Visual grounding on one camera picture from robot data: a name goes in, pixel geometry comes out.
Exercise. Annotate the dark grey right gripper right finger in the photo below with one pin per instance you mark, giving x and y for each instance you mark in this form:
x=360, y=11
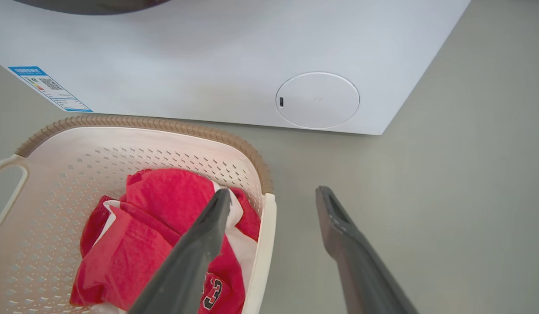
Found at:
x=361, y=266

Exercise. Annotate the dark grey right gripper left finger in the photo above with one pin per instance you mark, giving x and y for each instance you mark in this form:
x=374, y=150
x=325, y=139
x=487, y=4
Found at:
x=193, y=266

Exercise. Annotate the cream perforated laundry basket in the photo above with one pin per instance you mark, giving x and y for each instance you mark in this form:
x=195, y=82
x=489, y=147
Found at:
x=56, y=192

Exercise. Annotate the red and white jersey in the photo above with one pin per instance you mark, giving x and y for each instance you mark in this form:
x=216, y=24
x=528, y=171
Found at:
x=143, y=235

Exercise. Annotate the round white filter cover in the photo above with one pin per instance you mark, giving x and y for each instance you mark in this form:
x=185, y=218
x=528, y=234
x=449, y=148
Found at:
x=317, y=100

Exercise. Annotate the white washing machine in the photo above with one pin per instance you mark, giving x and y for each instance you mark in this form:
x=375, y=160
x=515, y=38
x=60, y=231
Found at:
x=208, y=52

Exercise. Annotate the blue energy label sticker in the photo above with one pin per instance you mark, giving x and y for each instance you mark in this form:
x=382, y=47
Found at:
x=49, y=88

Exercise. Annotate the dark washing machine door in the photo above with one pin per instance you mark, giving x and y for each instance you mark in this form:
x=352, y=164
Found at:
x=90, y=5

